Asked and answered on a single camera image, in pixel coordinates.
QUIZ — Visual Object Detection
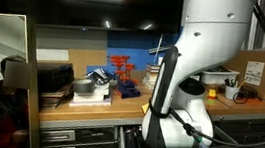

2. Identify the orange hex keys blue stand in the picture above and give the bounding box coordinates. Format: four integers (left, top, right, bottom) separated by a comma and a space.
103, 53, 146, 102

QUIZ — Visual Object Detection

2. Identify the stack of books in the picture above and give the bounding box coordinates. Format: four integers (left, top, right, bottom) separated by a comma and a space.
142, 62, 163, 92

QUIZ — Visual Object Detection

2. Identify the shiny crumpled foil bag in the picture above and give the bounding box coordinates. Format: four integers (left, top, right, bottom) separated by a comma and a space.
83, 66, 118, 87

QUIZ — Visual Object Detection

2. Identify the stack of white boxes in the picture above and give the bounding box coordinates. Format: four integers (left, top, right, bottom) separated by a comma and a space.
69, 78, 115, 111

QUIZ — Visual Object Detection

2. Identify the brown cardboard sheet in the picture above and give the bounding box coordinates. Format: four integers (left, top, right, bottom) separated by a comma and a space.
66, 46, 109, 82

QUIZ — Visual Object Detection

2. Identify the dark blue cylindrical tool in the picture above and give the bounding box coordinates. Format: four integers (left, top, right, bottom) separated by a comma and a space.
123, 126, 142, 148

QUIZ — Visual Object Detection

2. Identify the black equipment case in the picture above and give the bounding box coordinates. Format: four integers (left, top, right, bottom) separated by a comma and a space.
34, 60, 77, 97

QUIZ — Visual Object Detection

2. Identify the yellow red toy block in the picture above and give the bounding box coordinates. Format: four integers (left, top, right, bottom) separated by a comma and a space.
206, 88, 219, 107

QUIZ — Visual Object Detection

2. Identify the stack of magazines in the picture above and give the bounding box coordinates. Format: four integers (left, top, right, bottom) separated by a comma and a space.
36, 80, 75, 112

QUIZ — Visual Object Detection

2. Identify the white paper sheet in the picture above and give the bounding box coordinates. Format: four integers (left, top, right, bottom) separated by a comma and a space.
34, 46, 71, 65

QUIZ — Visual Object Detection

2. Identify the white plastic bin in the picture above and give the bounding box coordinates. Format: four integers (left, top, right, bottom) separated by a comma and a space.
200, 65, 242, 89

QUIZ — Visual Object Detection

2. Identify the wood framed panel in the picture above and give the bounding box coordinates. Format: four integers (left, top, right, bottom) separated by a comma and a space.
0, 12, 56, 148

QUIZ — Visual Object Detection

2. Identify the white cup with pens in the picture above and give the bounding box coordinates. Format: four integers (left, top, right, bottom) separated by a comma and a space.
223, 77, 242, 101

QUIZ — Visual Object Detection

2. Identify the yellow taped wrist camera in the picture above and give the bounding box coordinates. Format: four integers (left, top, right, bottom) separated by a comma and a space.
140, 102, 151, 115

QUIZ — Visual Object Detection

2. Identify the grey duct tape roll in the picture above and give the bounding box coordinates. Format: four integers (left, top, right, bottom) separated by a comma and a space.
71, 76, 97, 97

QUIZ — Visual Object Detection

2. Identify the coiled black cable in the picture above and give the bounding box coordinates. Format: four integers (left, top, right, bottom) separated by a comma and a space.
232, 84, 261, 106

